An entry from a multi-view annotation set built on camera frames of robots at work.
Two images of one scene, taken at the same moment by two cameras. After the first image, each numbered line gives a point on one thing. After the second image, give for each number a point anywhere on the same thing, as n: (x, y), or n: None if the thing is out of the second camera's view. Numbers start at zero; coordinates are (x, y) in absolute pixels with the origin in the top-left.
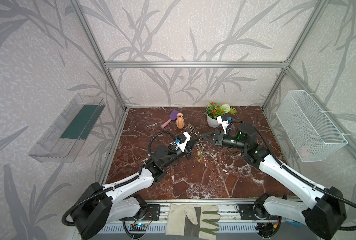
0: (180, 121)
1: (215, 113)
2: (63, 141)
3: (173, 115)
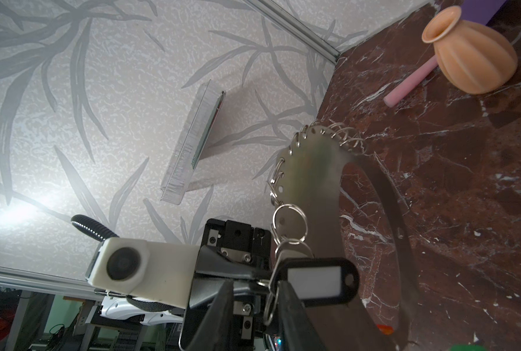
0: (473, 58)
1: None
2: (192, 145)
3: (484, 11)
